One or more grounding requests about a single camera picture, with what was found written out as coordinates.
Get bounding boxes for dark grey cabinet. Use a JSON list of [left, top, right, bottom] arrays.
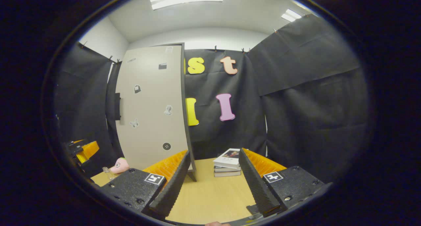
[[113, 42, 197, 182]]

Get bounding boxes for pink plush toy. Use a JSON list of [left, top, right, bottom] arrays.
[[110, 158, 130, 174]]

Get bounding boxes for grey cabinet door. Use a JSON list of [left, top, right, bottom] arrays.
[[115, 45, 189, 170]]

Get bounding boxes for clear bottle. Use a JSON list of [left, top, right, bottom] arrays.
[[102, 167, 116, 181]]

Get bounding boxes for white book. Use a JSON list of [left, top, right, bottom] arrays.
[[213, 148, 241, 169]]

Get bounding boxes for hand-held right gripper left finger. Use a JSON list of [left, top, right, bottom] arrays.
[[100, 150, 191, 220]]

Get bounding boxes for small ceiling light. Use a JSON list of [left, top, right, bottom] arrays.
[[281, 9, 302, 22]]

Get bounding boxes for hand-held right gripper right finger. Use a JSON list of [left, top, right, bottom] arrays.
[[238, 148, 326, 218]]

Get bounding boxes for black backdrop cloth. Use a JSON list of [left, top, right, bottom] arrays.
[[53, 14, 369, 184]]

